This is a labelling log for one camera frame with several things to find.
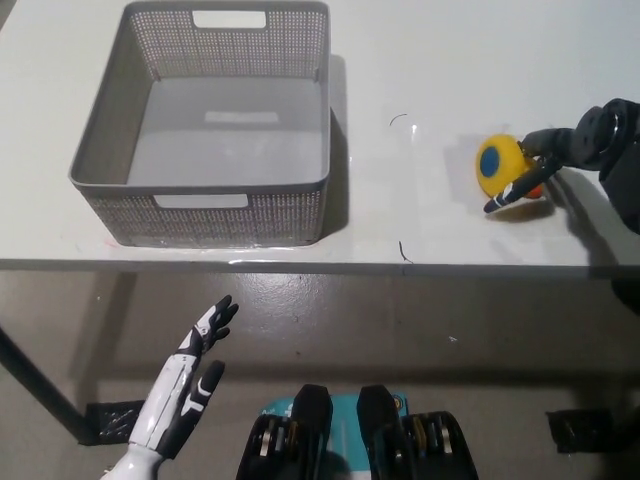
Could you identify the dark blurry object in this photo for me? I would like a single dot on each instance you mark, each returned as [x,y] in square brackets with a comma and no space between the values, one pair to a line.
[627,297]

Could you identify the black table leg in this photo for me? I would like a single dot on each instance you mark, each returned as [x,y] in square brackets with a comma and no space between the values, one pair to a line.
[40,387]

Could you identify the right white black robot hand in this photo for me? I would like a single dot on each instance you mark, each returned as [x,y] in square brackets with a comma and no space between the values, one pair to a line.
[590,137]

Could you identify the yellow rubber duck toy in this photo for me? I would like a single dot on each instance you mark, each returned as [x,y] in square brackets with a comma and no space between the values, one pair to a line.
[505,186]

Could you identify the black teal robot torso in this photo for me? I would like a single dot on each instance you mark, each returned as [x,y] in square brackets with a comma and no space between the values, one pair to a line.
[310,440]

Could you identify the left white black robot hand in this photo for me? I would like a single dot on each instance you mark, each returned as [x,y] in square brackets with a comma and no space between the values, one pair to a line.
[167,395]

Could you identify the grey perforated plastic basket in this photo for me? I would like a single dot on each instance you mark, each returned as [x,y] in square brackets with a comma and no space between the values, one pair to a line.
[215,115]

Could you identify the black floor tape patch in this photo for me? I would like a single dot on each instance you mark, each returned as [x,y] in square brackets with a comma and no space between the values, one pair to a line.
[595,430]
[112,422]

